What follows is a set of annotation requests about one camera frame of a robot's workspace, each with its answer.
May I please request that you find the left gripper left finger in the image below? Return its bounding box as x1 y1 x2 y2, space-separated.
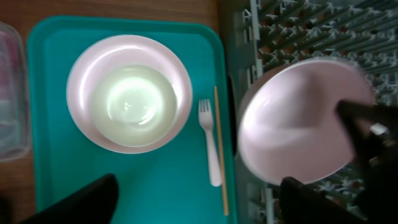
22 174 119 224

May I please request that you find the clear plastic bin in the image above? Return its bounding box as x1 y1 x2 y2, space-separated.
1 22 31 162

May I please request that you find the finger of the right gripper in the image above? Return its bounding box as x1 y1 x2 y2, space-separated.
336 100 397 185

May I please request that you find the grey dishwasher rack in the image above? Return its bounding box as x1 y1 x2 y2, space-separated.
219 0 397 223

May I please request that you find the large pink plate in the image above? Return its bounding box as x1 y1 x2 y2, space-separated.
67 35 193 154

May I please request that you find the wooden chopstick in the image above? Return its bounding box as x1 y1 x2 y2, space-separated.
214 85 229 217

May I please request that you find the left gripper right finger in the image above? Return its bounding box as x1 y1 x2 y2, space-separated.
279 177 366 224

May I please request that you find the pink bowl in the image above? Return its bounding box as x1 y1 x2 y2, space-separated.
237 57 374 185

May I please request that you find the teal serving tray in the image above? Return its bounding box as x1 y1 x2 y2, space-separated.
27 16 238 223

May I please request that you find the white plastic fork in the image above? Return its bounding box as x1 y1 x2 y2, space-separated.
198 99 222 187

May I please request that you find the small white plate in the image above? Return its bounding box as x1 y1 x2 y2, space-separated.
90 65 177 147

